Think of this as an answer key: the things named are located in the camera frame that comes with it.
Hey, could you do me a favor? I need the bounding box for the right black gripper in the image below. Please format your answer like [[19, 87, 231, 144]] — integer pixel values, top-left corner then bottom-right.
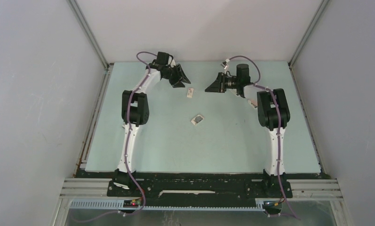
[[206, 72, 241, 92]]

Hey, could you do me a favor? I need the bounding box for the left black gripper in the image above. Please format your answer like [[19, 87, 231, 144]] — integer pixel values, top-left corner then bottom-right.
[[162, 64, 190, 88]]

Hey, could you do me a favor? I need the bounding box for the small white staple box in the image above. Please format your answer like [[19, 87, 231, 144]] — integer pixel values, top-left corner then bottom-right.
[[186, 88, 194, 98]]

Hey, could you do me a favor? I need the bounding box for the white stapler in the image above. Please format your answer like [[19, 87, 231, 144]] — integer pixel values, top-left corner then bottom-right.
[[231, 90, 244, 98]]

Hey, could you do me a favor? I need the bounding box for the white staple box barcode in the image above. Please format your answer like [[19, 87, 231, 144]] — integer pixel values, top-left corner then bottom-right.
[[191, 114, 205, 125]]

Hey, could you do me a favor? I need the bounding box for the small pink stapler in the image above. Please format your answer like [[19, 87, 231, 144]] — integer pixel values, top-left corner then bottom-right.
[[247, 99, 258, 109]]

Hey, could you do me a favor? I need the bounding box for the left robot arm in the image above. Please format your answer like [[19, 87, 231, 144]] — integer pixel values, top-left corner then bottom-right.
[[112, 51, 190, 196]]

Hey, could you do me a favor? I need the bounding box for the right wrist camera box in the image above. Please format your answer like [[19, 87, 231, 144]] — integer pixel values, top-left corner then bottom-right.
[[220, 59, 230, 73]]

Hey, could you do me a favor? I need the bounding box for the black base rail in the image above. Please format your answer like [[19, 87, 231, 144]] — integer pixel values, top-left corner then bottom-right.
[[107, 172, 293, 207]]

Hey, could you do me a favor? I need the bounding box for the white cable duct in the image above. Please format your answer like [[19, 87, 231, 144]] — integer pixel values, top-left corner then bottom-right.
[[70, 199, 264, 211]]

